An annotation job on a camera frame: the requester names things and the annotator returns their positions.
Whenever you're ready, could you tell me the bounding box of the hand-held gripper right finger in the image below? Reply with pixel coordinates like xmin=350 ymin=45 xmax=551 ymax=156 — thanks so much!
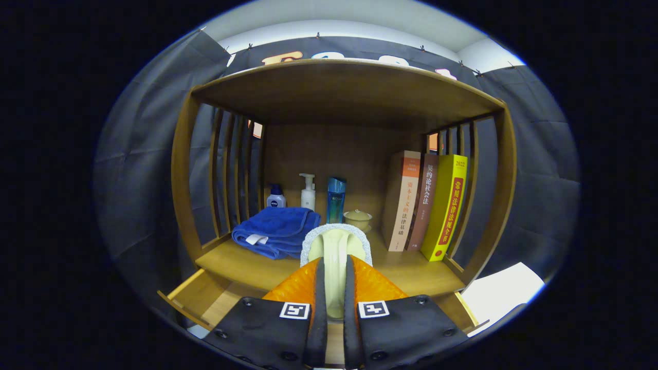
xmin=343 ymin=254 xmax=469 ymax=370

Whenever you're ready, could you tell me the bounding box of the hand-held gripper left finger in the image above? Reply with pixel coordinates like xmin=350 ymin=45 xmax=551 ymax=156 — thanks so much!
xmin=203 ymin=257 xmax=328 ymax=370

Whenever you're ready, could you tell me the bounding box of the pale green scrub brush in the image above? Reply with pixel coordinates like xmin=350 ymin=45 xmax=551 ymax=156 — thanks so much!
xmin=300 ymin=223 xmax=373 ymax=322

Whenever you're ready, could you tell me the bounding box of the wooden drawer with black knob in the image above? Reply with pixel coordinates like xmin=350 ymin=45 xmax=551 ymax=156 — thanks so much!
xmin=157 ymin=267 xmax=489 ymax=366

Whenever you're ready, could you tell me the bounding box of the wooden countertop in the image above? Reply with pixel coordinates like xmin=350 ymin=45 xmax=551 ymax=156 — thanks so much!
xmin=195 ymin=226 xmax=466 ymax=299

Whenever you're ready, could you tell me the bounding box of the wooden cabinet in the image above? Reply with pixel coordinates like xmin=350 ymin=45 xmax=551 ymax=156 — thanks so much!
xmin=171 ymin=58 xmax=517 ymax=288

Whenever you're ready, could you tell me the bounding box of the folded blue towel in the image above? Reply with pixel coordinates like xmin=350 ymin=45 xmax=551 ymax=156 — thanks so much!
xmin=231 ymin=207 xmax=322 ymax=260

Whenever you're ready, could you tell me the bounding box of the beige lidded teacup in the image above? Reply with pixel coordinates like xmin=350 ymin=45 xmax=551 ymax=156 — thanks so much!
xmin=343 ymin=209 xmax=373 ymax=233

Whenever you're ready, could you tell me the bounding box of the clear blue bottle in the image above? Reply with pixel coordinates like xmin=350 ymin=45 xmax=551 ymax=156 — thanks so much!
xmin=327 ymin=177 xmax=347 ymax=225

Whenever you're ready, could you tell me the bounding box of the white pump bottle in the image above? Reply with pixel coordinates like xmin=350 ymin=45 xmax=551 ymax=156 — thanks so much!
xmin=299 ymin=173 xmax=317 ymax=211

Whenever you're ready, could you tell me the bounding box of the beige book with orange band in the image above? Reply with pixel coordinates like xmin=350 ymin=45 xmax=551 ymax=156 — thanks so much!
xmin=381 ymin=150 xmax=422 ymax=252

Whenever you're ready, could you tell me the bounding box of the small white blue-capped bottle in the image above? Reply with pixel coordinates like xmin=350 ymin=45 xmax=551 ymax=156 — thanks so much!
xmin=266 ymin=184 xmax=286 ymax=209

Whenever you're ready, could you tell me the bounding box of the brown book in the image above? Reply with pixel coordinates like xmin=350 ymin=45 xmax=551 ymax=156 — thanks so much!
xmin=406 ymin=153 xmax=439 ymax=251

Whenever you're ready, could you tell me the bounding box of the yellow book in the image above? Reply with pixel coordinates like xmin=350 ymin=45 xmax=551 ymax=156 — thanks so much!
xmin=421 ymin=154 xmax=469 ymax=262

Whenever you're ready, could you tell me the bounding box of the black backdrop cloth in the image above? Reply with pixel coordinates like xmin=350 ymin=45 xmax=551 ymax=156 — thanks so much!
xmin=94 ymin=28 xmax=581 ymax=309

